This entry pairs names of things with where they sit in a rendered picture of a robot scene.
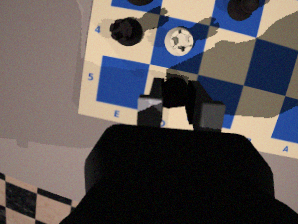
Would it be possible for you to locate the blue and cream chessboard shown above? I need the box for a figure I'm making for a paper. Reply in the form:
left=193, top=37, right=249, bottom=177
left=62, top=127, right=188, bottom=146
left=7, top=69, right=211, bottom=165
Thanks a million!
left=78, top=0, right=298, bottom=159

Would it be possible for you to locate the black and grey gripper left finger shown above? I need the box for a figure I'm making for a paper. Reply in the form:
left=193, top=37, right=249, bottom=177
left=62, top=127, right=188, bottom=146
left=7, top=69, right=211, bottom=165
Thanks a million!
left=137, top=77, right=165, bottom=127

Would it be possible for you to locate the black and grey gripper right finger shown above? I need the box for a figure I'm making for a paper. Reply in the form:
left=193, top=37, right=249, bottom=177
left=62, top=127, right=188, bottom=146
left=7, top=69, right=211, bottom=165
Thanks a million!
left=185, top=80, right=226, bottom=132

